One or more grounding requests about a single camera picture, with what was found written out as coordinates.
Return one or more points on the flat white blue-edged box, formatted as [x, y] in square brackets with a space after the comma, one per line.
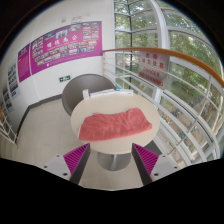
[117, 90]

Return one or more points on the clear red-lettered warning sign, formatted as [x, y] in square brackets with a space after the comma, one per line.
[153, 68]

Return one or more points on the narrow magenta text poster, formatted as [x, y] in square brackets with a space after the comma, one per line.
[24, 63]

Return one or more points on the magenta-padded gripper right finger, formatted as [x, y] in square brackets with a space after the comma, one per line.
[145, 160]

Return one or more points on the green exit sign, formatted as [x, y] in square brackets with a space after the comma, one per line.
[64, 78]

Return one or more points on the white stair railing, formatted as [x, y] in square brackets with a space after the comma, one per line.
[8, 130]

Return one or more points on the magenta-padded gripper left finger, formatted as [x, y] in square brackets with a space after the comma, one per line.
[77, 159]

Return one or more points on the small upright white box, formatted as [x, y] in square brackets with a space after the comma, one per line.
[85, 95]

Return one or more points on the pink towel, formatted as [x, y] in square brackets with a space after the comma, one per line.
[115, 126]

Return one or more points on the large magenta photo poster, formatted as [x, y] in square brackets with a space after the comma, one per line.
[66, 45]

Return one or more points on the photo collage wall poster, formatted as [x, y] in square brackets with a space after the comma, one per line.
[7, 96]
[12, 79]

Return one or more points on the grey round-backed chair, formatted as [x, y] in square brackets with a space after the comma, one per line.
[80, 90]

